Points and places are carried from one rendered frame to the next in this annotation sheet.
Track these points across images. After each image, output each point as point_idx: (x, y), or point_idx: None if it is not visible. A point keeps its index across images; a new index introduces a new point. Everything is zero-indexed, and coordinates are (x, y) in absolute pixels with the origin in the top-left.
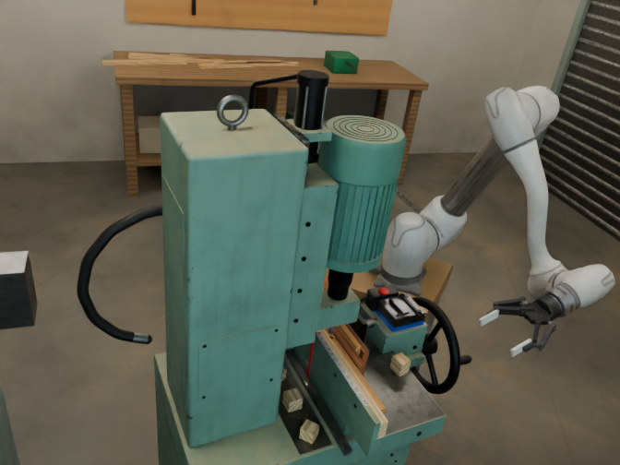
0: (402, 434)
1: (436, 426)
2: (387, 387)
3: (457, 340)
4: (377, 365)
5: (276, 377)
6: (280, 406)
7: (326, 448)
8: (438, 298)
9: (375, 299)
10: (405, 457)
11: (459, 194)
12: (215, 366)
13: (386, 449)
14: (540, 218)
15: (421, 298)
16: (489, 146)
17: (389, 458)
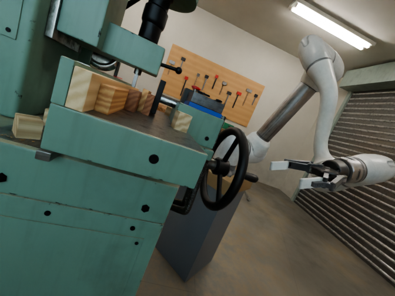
0: (121, 135)
1: (187, 168)
2: (153, 123)
3: (248, 148)
4: (159, 120)
5: (18, 34)
6: None
7: (24, 146)
8: (241, 189)
9: (186, 90)
10: (151, 245)
11: (268, 123)
12: None
13: (84, 152)
14: (328, 115)
15: (227, 128)
16: (293, 91)
17: (129, 233)
